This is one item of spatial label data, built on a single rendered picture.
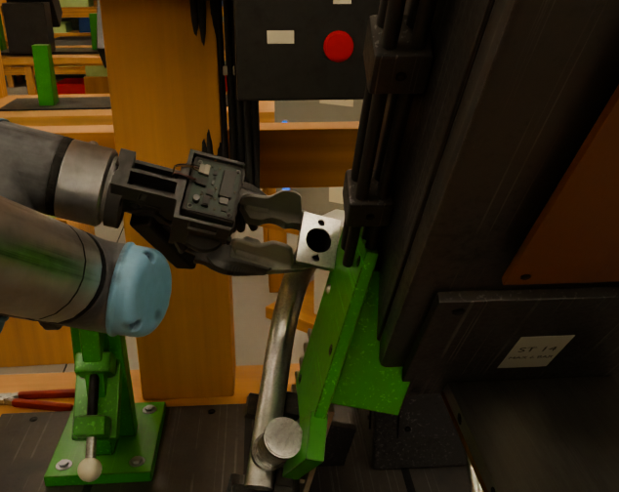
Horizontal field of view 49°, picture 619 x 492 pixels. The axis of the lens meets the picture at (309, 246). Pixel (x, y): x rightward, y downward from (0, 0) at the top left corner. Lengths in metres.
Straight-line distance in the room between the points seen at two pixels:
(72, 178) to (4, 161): 0.06
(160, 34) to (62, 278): 0.47
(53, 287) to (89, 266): 0.04
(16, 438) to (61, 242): 0.58
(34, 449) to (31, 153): 0.48
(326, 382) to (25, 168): 0.33
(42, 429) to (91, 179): 0.49
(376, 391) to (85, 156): 0.34
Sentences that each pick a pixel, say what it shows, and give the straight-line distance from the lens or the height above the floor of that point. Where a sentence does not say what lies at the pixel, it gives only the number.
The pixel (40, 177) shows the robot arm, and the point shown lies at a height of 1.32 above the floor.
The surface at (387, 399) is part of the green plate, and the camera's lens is 0.66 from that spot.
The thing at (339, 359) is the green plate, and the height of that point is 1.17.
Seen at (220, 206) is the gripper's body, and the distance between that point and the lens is 0.62.
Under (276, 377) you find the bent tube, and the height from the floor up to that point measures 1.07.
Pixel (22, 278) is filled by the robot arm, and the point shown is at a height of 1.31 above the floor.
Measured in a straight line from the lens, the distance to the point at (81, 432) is 0.88.
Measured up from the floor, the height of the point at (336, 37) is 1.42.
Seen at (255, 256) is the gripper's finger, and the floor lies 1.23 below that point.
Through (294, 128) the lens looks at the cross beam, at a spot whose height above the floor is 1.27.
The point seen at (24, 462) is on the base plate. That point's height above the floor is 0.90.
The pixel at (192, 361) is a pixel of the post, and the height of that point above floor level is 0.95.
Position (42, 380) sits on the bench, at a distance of 1.20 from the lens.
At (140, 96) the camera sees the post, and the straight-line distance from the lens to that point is 0.92.
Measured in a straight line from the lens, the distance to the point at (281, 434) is 0.66.
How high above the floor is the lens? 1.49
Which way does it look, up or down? 22 degrees down
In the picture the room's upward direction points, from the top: straight up
